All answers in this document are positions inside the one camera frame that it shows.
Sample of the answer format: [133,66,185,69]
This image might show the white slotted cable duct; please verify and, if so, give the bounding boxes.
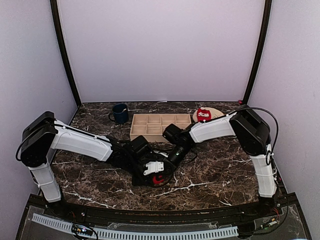
[31,213,239,240]

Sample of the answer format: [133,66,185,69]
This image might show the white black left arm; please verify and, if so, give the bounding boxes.
[15,111,164,218]

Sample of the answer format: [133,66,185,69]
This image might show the black right corner post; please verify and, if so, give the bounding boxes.
[241,0,273,105]

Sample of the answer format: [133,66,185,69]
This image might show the red santa sock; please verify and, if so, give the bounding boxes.
[195,107,212,122]

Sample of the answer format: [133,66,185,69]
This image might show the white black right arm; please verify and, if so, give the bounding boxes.
[162,105,277,217]

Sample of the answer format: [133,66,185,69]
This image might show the wooden compartment tray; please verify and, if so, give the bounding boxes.
[129,113,192,143]

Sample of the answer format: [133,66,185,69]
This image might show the black left corner post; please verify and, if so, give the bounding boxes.
[49,0,82,108]

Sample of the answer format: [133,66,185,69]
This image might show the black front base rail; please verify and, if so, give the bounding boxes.
[23,193,304,226]

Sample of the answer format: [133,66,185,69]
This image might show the round beige decorated plate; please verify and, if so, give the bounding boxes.
[192,107,224,123]

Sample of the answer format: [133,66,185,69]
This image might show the black corner post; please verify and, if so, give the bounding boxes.
[241,0,273,105]
[49,0,82,108]

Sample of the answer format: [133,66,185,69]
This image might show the plain red sock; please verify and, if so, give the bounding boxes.
[152,174,165,186]

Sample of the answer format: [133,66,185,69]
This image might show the dark blue mug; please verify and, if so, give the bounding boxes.
[108,103,129,124]

